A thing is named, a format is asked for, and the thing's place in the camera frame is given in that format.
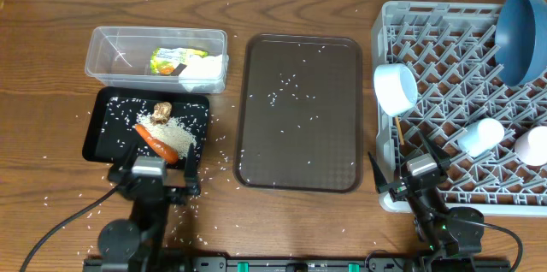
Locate yellow green snack wrapper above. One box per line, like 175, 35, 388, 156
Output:
150, 48, 209, 75

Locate wooden chopstick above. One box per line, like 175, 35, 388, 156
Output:
394, 116, 405, 145

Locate orange carrot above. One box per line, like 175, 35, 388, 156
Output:
134, 124, 179, 164

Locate white napkin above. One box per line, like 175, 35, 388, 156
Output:
179, 55, 226, 93

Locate dark blue plate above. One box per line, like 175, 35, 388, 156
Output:
495, 0, 546, 86

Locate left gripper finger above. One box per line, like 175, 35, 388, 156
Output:
110, 142, 138, 176
184, 144, 201, 196

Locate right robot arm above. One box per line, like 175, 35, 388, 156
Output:
369, 133, 484, 271

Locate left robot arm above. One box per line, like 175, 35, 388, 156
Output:
84, 144, 201, 272

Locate brown serving tray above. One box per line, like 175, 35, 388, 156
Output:
233, 34, 363, 193

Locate white pink cup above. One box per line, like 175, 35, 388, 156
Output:
514, 126, 547, 166

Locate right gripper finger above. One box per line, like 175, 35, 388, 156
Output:
418, 131, 450, 169
368, 152, 390, 194

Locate light blue cup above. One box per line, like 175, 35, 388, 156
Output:
457, 118, 504, 157

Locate brown food scrap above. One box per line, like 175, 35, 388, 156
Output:
150, 102, 172, 125

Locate black plastic tray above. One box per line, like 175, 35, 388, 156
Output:
82, 86, 209, 163

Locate grey dishwasher rack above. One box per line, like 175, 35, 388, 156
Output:
371, 1, 546, 217

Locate pile of white rice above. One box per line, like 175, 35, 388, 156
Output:
137, 114, 197, 159

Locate clear plastic bin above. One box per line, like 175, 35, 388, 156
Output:
85, 27, 229, 93

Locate light blue rice bowl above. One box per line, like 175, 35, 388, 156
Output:
373, 63, 418, 116

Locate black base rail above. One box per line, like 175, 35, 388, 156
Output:
82, 255, 512, 272

